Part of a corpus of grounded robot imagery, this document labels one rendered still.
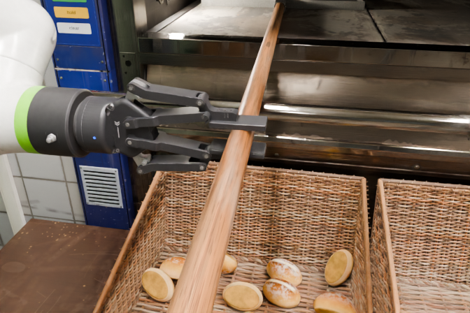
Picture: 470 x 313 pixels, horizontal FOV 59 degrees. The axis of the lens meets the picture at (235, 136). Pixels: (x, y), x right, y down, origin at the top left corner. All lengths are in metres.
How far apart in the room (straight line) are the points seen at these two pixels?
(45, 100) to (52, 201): 0.94
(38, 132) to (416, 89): 0.85
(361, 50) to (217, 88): 0.37
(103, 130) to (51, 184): 0.92
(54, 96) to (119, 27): 0.57
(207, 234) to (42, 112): 0.30
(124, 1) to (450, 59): 0.77
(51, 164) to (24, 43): 0.80
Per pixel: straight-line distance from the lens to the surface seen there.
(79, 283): 1.25
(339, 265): 1.15
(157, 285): 1.11
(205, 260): 0.33
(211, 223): 0.36
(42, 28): 0.67
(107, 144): 0.55
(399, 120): 0.69
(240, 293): 1.07
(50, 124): 0.56
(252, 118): 0.52
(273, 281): 1.10
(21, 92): 0.60
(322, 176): 1.12
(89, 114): 0.55
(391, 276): 0.97
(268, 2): 1.49
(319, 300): 1.08
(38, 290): 1.27
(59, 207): 1.50
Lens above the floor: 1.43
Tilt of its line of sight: 27 degrees down
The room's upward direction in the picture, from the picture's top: straight up
